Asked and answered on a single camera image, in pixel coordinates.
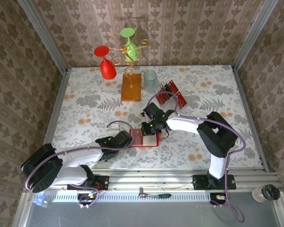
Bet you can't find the red card holder wallet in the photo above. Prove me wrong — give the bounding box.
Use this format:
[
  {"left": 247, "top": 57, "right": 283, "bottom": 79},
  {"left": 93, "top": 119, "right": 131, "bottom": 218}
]
[{"left": 129, "top": 129, "right": 162, "bottom": 148}]

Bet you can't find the clear glass tumbler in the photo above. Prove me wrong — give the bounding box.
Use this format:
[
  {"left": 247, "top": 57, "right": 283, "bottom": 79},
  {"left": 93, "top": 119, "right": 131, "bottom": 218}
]
[{"left": 143, "top": 70, "right": 158, "bottom": 92}]

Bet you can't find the red wine glass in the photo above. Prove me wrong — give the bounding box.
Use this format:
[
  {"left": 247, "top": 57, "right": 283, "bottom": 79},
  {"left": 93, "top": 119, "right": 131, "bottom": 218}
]
[{"left": 94, "top": 45, "right": 117, "bottom": 80}]

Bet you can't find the green wine glass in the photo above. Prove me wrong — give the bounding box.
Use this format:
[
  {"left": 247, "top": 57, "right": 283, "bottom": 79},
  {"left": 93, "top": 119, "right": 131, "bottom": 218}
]
[{"left": 120, "top": 27, "right": 142, "bottom": 62}]

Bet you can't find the grey metal panel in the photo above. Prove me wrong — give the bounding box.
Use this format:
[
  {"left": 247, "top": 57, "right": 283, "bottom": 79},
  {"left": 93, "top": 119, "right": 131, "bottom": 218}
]
[{"left": 13, "top": 192, "right": 284, "bottom": 227}]

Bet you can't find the blue white connector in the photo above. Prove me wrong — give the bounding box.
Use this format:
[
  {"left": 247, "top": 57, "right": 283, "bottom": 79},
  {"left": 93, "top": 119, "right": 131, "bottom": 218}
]
[{"left": 34, "top": 194, "right": 52, "bottom": 209}]

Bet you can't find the glass jar black lid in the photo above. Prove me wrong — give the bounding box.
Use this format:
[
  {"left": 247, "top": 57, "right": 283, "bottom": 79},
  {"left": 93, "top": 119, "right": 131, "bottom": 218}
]
[{"left": 252, "top": 184, "right": 281, "bottom": 203}]

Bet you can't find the gold wire rack wooden base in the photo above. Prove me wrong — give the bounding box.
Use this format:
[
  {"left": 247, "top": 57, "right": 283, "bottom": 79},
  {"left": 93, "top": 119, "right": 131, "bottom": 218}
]
[{"left": 107, "top": 34, "right": 151, "bottom": 103}]

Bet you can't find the aluminium front frame rail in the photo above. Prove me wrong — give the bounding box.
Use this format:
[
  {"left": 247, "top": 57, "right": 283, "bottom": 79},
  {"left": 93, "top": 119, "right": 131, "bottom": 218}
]
[{"left": 23, "top": 168, "right": 281, "bottom": 192}]

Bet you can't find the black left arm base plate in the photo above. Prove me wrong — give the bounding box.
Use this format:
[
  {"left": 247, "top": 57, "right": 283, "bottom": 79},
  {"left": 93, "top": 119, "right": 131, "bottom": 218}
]
[{"left": 85, "top": 175, "right": 109, "bottom": 191}]

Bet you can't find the slotted grey cable duct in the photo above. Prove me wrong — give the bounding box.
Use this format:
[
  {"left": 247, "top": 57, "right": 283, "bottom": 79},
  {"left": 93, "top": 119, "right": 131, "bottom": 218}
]
[{"left": 32, "top": 192, "right": 213, "bottom": 203}]

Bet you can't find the ratchet wrench green handle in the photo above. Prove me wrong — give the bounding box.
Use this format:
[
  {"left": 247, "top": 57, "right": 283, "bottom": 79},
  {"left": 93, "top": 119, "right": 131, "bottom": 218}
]
[{"left": 138, "top": 187, "right": 172, "bottom": 199}]

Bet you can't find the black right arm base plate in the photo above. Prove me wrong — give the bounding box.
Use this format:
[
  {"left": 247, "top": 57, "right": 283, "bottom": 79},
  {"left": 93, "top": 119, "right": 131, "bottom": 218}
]
[{"left": 193, "top": 174, "right": 237, "bottom": 191}]

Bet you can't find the aluminium side rail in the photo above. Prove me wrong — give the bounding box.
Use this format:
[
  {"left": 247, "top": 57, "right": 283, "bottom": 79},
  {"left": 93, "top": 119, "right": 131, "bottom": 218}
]
[
  {"left": 231, "top": 65, "right": 270, "bottom": 172},
  {"left": 37, "top": 68, "right": 71, "bottom": 170}
]

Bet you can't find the aluminium frame post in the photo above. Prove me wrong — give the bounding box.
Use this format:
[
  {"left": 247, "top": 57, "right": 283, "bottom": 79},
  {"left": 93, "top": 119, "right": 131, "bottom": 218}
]
[
  {"left": 231, "top": 0, "right": 279, "bottom": 71},
  {"left": 18, "top": 0, "right": 69, "bottom": 76}
]

